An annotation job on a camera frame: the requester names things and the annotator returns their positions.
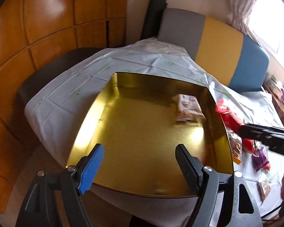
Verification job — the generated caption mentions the purple snack packet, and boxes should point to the purple snack packet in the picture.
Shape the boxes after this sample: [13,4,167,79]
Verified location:
[251,147,270,171]

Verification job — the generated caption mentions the white ba zhen snack pack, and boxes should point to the white ba zhen snack pack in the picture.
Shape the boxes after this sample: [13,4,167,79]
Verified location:
[257,173,271,202]

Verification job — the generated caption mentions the shiny red foil snack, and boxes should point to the shiny red foil snack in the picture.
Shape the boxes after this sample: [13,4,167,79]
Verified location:
[215,99,245,134]

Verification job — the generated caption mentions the beige printed snack pack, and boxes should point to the beige printed snack pack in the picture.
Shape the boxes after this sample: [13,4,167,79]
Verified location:
[172,94,206,122]

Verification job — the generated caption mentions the sunflower seed snack bag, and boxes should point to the sunflower seed snack bag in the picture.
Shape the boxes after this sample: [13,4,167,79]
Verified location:
[227,128,242,165]

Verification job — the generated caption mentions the wooden side shelf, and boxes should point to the wooden side shelf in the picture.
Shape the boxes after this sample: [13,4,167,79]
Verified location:
[263,84,284,126]

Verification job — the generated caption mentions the tissue box on shelf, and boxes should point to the tissue box on shelf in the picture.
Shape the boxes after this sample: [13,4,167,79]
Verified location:
[267,75,284,101]

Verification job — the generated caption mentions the gold tin box, maroon sides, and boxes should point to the gold tin box, maroon sides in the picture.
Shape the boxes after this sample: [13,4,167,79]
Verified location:
[66,72,233,198]

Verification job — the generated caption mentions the white green-patterned tablecloth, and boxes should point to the white green-patterned tablecloth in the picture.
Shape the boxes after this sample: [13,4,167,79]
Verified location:
[25,39,282,226]

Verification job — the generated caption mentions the grey yellow blue chair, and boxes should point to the grey yellow blue chair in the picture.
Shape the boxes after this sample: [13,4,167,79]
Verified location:
[158,8,269,93]

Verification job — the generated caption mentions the dark brown chair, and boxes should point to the dark brown chair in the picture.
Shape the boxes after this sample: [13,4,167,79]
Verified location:
[17,47,102,107]

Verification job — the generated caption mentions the beige tied curtain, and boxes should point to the beige tied curtain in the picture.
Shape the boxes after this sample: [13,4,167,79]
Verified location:
[230,0,259,44]

